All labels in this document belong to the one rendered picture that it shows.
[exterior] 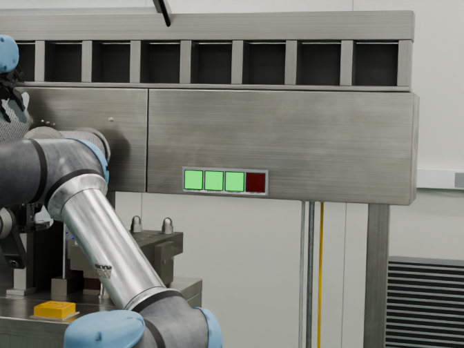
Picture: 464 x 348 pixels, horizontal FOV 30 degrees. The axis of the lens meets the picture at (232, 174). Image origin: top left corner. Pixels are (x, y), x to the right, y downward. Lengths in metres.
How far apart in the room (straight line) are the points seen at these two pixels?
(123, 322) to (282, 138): 1.19
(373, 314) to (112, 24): 1.12
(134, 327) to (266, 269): 3.59
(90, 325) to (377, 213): 1.37
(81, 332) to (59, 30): 1.49
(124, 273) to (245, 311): 3.51
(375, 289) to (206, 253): 2.49
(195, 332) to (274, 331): 3.54
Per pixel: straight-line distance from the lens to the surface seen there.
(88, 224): 1.49
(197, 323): 1.37
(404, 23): 2.35
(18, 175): 1.52
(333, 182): 2.35
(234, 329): 4.95
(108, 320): 1.30
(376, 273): 2.53
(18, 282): 2.27
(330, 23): 2.38
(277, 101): 2.38
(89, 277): 2.25
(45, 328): 1.97
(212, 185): 2.42
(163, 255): 2.30
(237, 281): 4.89
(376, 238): 2.51
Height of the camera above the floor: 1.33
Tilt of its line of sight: 3 degrees down
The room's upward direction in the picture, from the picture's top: 2 degrees clockwise
